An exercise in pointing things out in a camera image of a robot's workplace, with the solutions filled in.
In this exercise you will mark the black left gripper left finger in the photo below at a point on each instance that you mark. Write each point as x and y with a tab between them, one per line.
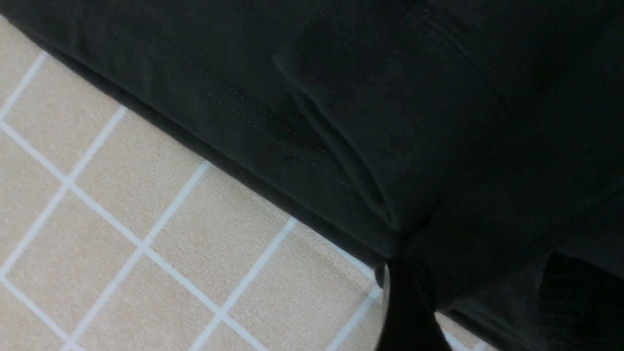
409	308

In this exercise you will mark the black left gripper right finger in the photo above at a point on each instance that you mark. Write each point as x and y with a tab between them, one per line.
580	306

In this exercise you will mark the dark gray long-sleeve top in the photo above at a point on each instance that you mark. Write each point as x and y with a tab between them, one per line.
476	136

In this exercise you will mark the beige grid-pattern tablecloth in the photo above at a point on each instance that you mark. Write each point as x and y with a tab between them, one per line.
114	237

